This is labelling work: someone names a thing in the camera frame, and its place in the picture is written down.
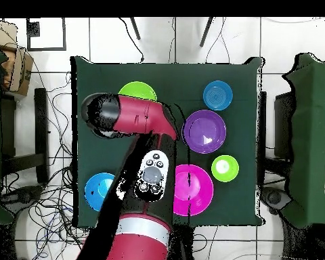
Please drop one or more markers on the purple plastic bowl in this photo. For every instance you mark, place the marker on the purple plastic bowl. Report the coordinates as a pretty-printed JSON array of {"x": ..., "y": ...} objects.
[{"x": 205, "y": 130}]

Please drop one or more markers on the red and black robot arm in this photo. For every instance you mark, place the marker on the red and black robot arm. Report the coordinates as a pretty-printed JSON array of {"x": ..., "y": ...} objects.
[{"x": 135, "y": 116}]

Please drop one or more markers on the small green ribbed bowl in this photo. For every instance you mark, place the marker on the small green ribbed bowl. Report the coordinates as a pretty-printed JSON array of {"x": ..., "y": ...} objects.
[{"x": 224, "y": 168}]

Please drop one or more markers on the black square frame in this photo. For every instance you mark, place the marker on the black square frame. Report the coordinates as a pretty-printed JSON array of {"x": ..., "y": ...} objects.
[{"x": 33, "y": 29}]

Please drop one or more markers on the large blue plastic bowl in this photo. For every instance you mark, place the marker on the large blue plastic bowl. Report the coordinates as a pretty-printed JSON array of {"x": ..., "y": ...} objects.
[{"x": 94, "y": 189}]

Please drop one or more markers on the black metal stand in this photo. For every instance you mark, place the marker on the black metal stand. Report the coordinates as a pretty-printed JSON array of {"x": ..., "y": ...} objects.
[{"x": 41, "y": 135}]

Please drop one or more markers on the black tripod leg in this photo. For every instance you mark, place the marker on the black tripod leg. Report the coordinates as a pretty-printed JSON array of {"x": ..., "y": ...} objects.
[
  {"x": 206, "y": 32},
  {"x": 135, "y": 28}
]

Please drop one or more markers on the grey pedestal foot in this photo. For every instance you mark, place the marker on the grey pedestal foot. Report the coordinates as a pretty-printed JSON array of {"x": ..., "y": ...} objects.
[
  {"x": 275, "y": 197},
  {"x": 24, "y": 196}
]

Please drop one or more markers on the cardboard box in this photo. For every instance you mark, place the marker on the cardboard box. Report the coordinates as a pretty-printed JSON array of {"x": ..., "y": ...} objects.
[
  {"x": 20, "y": 70},
  {"x": 2, "y": 35}
]

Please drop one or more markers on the large green plastic bowl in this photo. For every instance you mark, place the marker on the large green plastic bowl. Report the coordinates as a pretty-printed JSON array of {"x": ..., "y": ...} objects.
[{"x": 136, "y": 90}]

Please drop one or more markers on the pink plastic bowl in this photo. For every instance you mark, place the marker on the pink plastic bowl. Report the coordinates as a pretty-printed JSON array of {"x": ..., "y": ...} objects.
[{"x": 197, "y": 189}]

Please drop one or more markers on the dark green tablecloth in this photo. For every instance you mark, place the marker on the dark green tablecloth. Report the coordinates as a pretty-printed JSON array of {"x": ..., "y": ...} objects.
[{"x": 178, "y": 75}]

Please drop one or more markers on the small blue patterned bowl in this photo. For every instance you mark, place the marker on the small blue patterned bowl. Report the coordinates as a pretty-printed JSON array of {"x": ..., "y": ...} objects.
[{"x": 218, "y": 95}]

